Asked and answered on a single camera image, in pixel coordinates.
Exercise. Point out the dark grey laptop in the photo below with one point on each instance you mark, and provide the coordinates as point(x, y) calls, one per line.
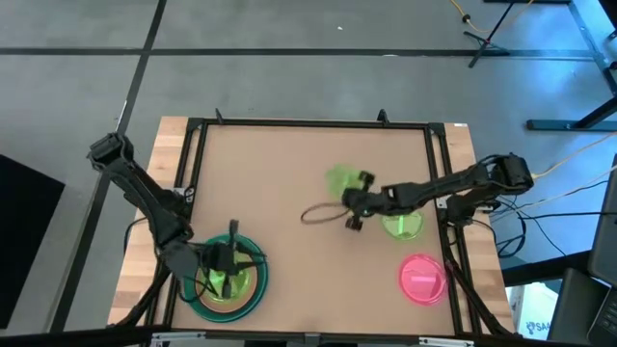
point(573, 308)

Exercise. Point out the white printed box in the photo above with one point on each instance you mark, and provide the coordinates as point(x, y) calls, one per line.
point(530, 308)

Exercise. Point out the pink transparent plate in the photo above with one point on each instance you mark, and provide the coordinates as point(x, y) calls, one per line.
point(424, 279)

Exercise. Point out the black aluminium table frame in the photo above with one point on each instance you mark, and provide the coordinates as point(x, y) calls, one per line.
point(313, 123)

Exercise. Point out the tan table mat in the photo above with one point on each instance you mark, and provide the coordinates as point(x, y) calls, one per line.
point(289, 159)

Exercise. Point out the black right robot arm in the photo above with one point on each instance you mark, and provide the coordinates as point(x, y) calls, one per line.
point(434, 185)

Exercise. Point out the black floor mat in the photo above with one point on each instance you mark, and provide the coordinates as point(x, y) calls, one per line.
point(24, 241)

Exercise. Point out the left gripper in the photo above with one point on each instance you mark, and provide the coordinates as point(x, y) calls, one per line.
point(222, 258)

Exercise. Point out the green cup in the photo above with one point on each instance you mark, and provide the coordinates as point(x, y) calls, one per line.
point(340, 179)

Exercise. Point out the neon green transparent plate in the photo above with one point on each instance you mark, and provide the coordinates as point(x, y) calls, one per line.
point(402, 229)
point(243, 284)

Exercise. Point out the silver metal bracket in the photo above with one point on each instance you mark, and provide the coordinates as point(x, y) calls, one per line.
point(171, 339)
point(446, 342)

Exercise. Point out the black floor stand frame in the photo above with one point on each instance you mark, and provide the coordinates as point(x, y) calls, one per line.
point(569, 125)

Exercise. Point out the dark green plastic plate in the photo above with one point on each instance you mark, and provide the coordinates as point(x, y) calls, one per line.
point(262, 289)

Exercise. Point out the black tripod stand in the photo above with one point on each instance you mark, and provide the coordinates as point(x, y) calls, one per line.
point(487, 43)

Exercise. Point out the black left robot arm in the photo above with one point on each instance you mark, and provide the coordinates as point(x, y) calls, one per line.
point(144, 193)

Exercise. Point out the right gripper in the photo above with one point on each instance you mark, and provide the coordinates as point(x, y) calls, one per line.
point(373, 200)

